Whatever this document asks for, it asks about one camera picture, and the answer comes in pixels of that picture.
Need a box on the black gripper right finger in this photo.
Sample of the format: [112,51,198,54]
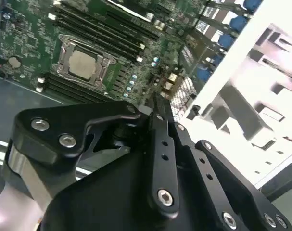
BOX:
[169,103,292,231]

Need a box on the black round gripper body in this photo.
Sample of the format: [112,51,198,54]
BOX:
[38,144,292,231]

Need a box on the gripper black left finger with plate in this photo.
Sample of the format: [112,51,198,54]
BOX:
[2,95,182,215]

